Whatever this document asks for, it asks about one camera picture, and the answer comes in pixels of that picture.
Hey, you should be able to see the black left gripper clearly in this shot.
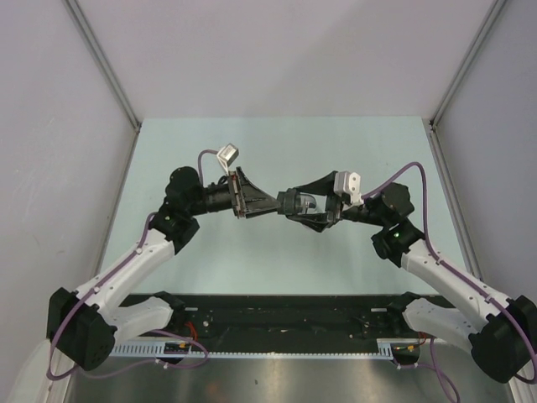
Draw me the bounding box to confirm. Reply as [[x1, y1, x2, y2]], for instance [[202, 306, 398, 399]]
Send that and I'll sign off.
[[188, 167, 280, 219]]

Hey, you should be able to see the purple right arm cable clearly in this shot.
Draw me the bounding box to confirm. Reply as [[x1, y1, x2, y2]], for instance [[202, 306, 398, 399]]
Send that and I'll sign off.
[[361, 162, 537, 385]]

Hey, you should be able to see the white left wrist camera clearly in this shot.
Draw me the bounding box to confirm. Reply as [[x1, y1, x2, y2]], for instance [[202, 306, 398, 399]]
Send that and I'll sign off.
[[216, 143, 239, 173]]

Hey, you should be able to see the right aluminium frame post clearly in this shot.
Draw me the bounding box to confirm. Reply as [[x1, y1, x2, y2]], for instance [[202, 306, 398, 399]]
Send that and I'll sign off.
[[429, 0, 510, 128]]

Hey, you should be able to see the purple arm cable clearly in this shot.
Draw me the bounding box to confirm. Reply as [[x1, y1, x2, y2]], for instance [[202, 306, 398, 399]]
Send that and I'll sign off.
[[45, 149, 222, 381], [361, 162, 537, 385]]

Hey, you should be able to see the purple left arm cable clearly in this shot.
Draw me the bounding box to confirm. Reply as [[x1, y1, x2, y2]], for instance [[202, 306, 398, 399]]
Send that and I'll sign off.
[[45, 149, 222, 381]]

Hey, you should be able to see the dark grey threaded ring nut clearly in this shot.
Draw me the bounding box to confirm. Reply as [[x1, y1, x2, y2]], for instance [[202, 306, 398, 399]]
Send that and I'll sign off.
[[277, 188, 296, 216]]

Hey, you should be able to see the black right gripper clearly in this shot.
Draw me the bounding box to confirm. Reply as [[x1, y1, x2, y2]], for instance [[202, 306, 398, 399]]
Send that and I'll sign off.
[[289, 170, 388, 233]]

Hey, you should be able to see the aluminium frame post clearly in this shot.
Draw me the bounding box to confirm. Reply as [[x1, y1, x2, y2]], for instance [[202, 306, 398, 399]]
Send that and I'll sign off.
[[429, 0, 510, 128], [62, 0, 141, 133]]

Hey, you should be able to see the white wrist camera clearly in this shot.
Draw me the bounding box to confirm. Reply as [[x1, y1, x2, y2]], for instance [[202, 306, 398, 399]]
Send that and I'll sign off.
[[333, 170, 363, 209], [216, 143, 239, 173]]

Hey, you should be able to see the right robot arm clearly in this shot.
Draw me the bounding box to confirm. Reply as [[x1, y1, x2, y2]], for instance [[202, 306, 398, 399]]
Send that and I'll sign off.
[[278, 171, 536, 385]]

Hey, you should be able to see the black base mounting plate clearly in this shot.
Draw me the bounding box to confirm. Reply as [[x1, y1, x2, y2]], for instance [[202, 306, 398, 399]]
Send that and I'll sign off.
[[134, 292, 430, 359]]

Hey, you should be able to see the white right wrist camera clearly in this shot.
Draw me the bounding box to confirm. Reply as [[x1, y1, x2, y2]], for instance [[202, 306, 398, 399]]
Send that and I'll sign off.
[[333, 170, 363, 209]]

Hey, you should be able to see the clear elbow fitting with grey nut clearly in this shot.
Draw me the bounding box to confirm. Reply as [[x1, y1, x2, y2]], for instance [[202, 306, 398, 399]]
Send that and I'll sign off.
[[293, 191, 317, 215]]

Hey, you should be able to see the white slotted cable duct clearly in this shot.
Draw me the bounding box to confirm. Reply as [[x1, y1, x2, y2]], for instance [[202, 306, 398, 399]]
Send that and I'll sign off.
[[110, 334, 420, 359]]

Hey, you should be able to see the left aluminium frame post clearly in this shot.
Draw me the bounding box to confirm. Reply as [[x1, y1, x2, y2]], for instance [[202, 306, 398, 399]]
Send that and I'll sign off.
[[62, 0, 141, 133]]

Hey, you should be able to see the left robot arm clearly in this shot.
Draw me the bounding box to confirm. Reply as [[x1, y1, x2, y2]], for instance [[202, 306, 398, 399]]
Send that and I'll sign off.
[[46, 166, 279, 371]]

